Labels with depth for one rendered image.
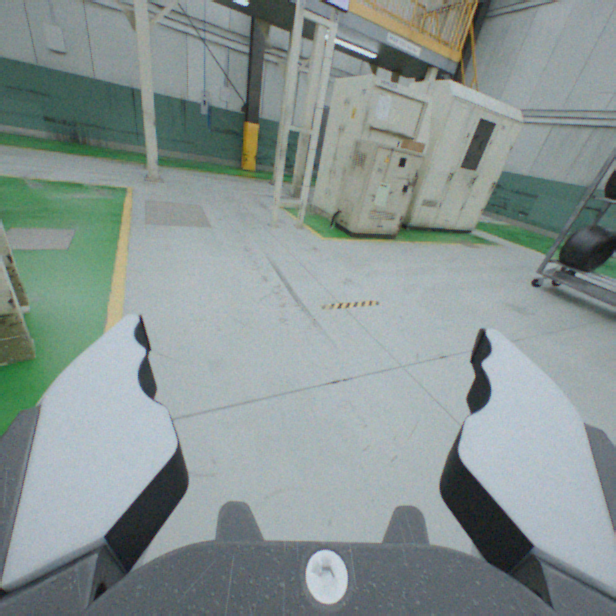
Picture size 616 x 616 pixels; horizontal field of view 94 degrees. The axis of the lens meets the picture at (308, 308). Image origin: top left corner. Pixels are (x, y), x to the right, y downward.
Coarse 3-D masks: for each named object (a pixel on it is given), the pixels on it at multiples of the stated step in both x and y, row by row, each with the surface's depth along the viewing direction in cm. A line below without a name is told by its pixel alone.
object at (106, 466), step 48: (144, 336) 10; (96, 384) 8; (144, 384) 8; (48, 432) 6; (96, 432) 6; (144, 432) 6; (48, 480) 5; (96, 480) 5; (144, 480) 6; (48, 528) 5; (96, 528) 5; (144, 528) 6
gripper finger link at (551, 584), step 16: (592, 432) 7; (592, 448) 7; (608, 448) 7; (608, 464) 6; (608, 480) 6; (608, 496) 6; (528, 560) 5; (512, 576) 5; (528, 576) 5; (544, 576) 5; (560, 576) 5; (544, 592) 4; (560, 592) 4; (576, 592) 4; (592, 592) 4; (560, 608) 4; (576, 608) 4; (592, 608) 4; (608, 608) 4
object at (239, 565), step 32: (224, 512) 5; (416, 512) 5; (192, 544) 4; (224, 544) 4; (256, 544) 4; (288, 544) 4; (320, 544) 4; (352, 544) 4; (384, 544) 4; (416, 544) 4; (128, 576) 4; (160, 576) 4; (192, 576) 4; (224, 576) 4; (256, 576) 4; (288, 576) 4; (320, 576) 4; (352, 576) 4; (384, 576) 4; (416, 576) 4; (448, 576) 4; (480, 576) 4; (96, 608) 4; (128, 608) 4; (160, 608) 4; (192, 608) 4; (224, 608) 4; (256, 608) 4; (288, 608) 4; (320, 608) 4; (352, 608) 4; (384, 608) 4; (416, 608) 4; (448, 608) 4; (480, 608) 4; (512, 608) 4; (544, 608) 4
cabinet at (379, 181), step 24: (360, 144) 393; (384, 144) 370; (360, 168) 397; (384, 168) 388; (408, 168) 405; (360, 192) 400; (384, 192) 409; (408, 192) 427; (336, 216) 457; (360, 216) 413; (384, 216) 431
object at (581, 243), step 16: (608, 160) 311; (592, 192) 326; (608, 192) 319; (576, 208) 337; (592, 208) 353; (592, 224) 368; (560, 240) 353; (576, 240) 340; (592, 240) 330; (608, 240) 329; (560, 256) 359; (576, 256) 341; (592, 256) 371; (608, 256) 353; (544, 272) 372; (560, 272) 394; (576, 272) 387; (592, 272) 362; (576, 288) 342; (592, 288) 356; (608, 304) 318
